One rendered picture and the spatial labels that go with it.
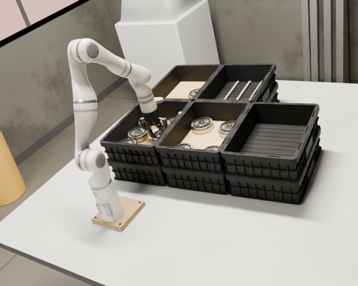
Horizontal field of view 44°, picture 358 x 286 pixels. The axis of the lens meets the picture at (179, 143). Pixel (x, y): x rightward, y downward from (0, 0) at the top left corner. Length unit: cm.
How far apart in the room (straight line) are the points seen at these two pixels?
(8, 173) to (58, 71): 124
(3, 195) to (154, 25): 178
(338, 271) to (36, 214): 133
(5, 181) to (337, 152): 247
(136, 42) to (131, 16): 21
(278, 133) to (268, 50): 220
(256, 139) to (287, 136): 13
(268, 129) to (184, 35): 184
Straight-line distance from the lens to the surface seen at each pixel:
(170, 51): 370
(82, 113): 171
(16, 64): 409
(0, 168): 355
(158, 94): 241
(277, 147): 187
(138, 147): 190
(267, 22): 399
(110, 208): 184
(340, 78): 356
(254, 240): 166
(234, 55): 426
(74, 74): 174
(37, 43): 423
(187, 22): 371
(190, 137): 204
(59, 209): 212
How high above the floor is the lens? 189
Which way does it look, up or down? 31 degrees down
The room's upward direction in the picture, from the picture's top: 15 degrees counter-clockwise
